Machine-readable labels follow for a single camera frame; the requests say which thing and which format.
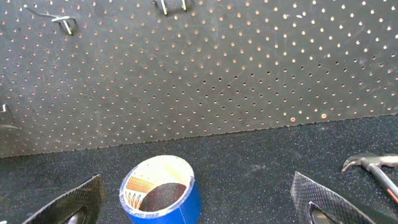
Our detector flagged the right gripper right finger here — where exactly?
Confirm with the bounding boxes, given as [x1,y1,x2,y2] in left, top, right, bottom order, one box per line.
[290,171,398,224]

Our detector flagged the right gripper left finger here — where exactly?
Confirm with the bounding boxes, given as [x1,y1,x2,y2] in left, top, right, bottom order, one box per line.
[21,174,106,224]

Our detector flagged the hammer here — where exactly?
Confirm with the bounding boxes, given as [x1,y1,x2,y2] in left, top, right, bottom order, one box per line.
[341,152,398,206]

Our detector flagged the roll of blue tape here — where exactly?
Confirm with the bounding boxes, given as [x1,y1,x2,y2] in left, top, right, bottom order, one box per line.
[119,154,202,224]

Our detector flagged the black pegboard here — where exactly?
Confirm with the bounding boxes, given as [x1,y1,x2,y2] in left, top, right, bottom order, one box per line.
[0,0,398,159]

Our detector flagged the metal hook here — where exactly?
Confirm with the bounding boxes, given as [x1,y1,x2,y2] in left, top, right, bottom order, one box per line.
[23,4,78,36]
[151,0,188,17]
[0,103,19,131]

